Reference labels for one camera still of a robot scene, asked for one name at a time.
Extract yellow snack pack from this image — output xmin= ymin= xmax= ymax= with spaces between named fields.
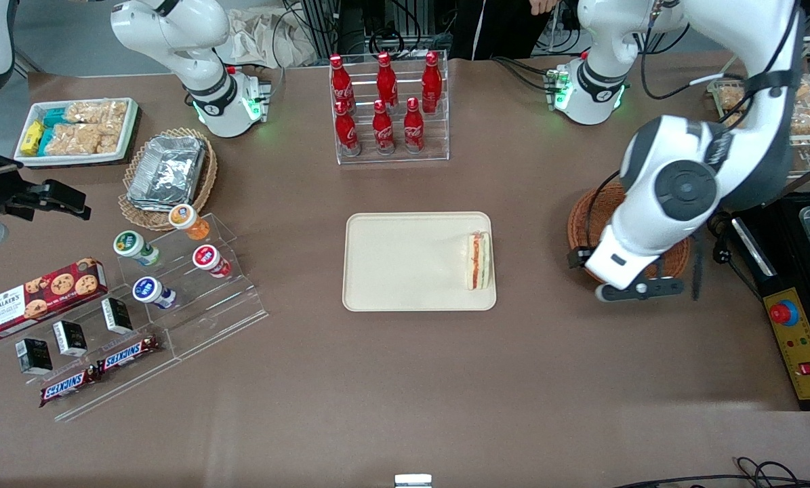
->
xmin=20 ymin=121 xmax=45 ymax=155

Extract green yogurt cup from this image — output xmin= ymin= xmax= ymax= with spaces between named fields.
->
xmin=113 ymin=230 xmax=161 ymax=267

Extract red Walkers cookie box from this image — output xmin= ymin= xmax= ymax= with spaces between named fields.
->
xmin=0 ymin=258 xmax=108 ymax=341

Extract aluminium foil container stack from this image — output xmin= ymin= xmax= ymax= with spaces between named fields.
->
xmin=127 ymin=134 xmax=207 ymax=211

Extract cream rectangular plastic tray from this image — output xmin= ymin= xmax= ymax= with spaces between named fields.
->
xmin=342 ymin=211 xmax=498 ymax=312

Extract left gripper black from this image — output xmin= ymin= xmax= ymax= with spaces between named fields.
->
xmin=567 ymin=234 xmax=706 ymax=302

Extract black machine with yellow panel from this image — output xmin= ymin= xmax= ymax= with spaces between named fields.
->
xmin=730 ymin=190 xmax=810 ymax=412

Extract round brown wicker basket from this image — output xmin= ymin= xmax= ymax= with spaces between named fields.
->
xmin=567 ymin=182 xmax=693 ymax=285

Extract red cola bottle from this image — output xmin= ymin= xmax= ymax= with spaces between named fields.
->
xmin=421 ymin=51 xmax=443 ymax=115
xmin=334 ymin=100 xmax=361 ymax=157
xmin=329 ymin=54 xmax=357 ymax=116
xmin=376 ymin=52 xmax=399 ymax=109
xmin=371 ymin=100 xmax=397 ymax=155
xmin=403 ymin=98 xmax=426 ymax=154

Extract beige cloth bag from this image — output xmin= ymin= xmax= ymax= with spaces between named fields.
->
xmin=225 ymin=7 xmax=317 ymax=68

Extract clear acrylic stepped stand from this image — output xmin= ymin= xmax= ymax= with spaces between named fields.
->
xmin=0 ymin=213 xmax=268 ymax=422

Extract white snack tray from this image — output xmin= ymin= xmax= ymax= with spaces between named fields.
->
xmin=14 ymin=98 xmax=142 ymax=168

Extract triangular layered sandwich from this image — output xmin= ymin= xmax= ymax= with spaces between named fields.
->
xmin=466 ymin=230 xmax=492 ymax=291

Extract orange yogurt cup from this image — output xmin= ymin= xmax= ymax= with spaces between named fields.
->
xmin=168 ymin=203 xmax=211 ymax=241

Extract Snickers chocolate bar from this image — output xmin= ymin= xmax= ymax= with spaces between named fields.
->
xmin=39 ymin=366 xmax=102 ymax=407
xmin=96 ymin=334 xmax=161 ymax=375

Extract black cables behind arm base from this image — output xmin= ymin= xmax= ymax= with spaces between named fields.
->
xmin=491 ymin=56 xmax=556 ymax=92

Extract light tan wicker basket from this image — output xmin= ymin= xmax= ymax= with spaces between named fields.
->
xmin=119 ymin=127 xmax=218 ymax=232

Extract black equipment rack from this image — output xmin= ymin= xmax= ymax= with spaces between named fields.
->
xmin=337 ymin=0 xmax=422 ymax=58

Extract person in dark clothes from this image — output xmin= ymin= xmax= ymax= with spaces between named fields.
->
xmin=449 ymin=0 xmax=561 ymax=62

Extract small black chocolate box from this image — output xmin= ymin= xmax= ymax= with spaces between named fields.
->
xmin=16 ymin=338 xmax=54 ymax=375
xmin=101 ymin=297 xmax=133 ymax=334
xmin=52 ymin=320 xmax=88 ymax=358

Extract clear acrylic bottle rack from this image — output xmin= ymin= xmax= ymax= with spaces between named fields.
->
xmin=329 ymin=49 xmax=451 ymax=165

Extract black floor cables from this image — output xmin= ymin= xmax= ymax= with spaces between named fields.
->
xmin=615 ymin=456 xmax=810 ymax=488

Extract red yogurt cup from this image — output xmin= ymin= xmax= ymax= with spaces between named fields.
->
xmin=192 ymin=245 xmax=232 ymax=279

